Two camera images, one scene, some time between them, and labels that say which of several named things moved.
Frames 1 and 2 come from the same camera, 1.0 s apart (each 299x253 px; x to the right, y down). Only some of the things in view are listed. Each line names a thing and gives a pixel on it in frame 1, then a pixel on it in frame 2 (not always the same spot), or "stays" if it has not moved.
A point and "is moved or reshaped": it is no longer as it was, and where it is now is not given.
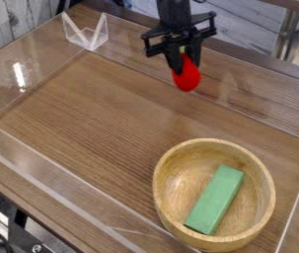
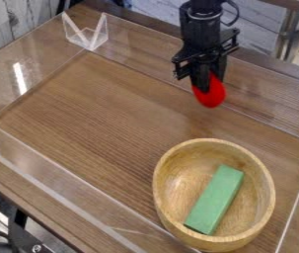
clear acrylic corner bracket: [87, 38] stays
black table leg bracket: [21, 240] stays
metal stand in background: [291, 35] stays
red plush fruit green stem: [186, 79] is moved or reshaped
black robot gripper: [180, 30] -> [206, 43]
